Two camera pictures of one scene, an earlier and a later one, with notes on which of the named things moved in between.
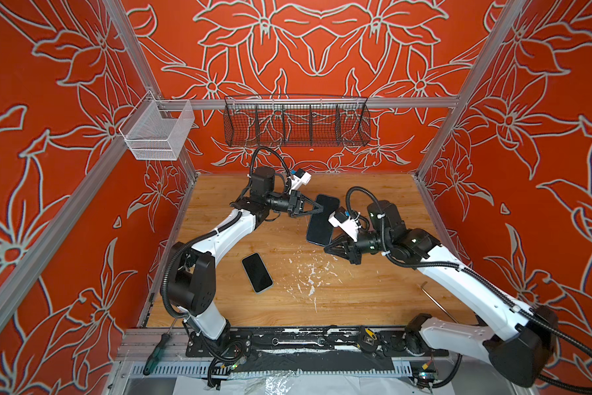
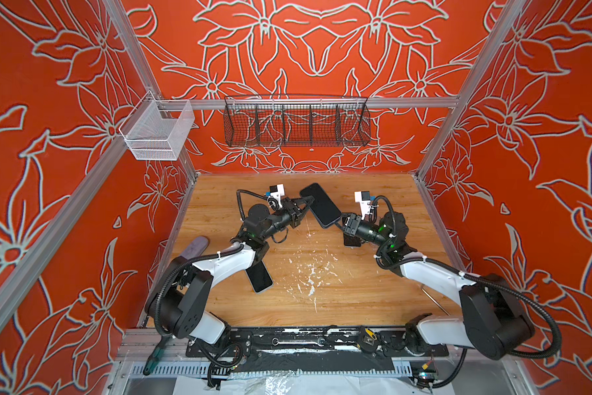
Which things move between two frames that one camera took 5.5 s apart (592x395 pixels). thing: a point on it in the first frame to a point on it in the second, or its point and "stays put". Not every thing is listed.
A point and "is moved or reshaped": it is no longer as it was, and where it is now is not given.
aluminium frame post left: x=136 y=48 stays put
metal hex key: x=424 y=283 stays put
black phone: x=319 y=230 is moved or reshaped
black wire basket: x=296 y=121 stays put
